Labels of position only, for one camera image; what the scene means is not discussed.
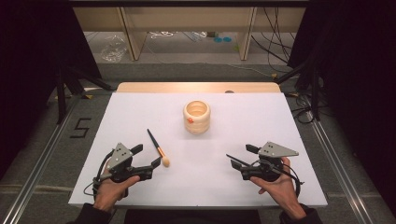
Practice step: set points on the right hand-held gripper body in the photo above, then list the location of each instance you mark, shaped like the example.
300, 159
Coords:
267, 169

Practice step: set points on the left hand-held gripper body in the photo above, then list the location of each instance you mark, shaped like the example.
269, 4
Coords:
120, 158

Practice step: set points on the cream ribbed ceramic cup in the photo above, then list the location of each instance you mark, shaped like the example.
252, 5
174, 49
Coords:
196, 119

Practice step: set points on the person's right hand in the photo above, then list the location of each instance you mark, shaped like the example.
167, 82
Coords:
283, 193

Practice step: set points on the person's left hand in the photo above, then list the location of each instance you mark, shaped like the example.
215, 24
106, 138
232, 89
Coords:
109, 193

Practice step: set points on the white board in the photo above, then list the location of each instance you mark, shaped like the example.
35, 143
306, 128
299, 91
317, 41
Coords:
199, 174

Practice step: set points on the wooden table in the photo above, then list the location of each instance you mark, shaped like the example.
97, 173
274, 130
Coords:
174, 87

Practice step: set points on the black tripod stand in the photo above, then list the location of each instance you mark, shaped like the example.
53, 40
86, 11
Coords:
311, 84
67, 87

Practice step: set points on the clear plastic bag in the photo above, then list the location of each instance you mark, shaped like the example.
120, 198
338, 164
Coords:
113, 49

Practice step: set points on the blue round lids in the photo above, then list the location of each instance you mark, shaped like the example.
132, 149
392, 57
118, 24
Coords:
223, 39

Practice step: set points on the black curtain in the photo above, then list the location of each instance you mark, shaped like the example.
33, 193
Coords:
28, 62
358, 77

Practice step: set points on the light wooden shelf unit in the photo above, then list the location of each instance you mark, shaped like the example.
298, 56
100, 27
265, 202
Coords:
190, 18

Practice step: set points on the metal floor rail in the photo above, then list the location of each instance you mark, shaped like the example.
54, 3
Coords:
40, 165
336, 165

